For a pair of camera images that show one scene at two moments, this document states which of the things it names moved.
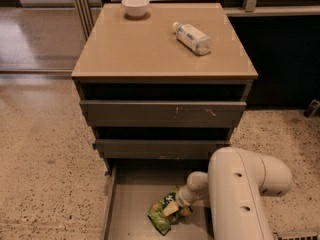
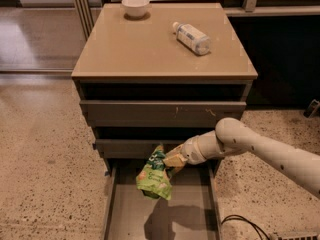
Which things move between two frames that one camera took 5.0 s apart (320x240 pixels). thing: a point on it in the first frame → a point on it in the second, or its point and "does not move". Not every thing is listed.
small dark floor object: x=313 y=106 does not move
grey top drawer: x=162 y=114 does not move
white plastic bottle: x=193 y=39 does not move
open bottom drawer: x=134 y=186 does not move
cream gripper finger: x=171 y=208 → x=175 y=158
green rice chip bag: x=157 y=218 → x=153 y=178
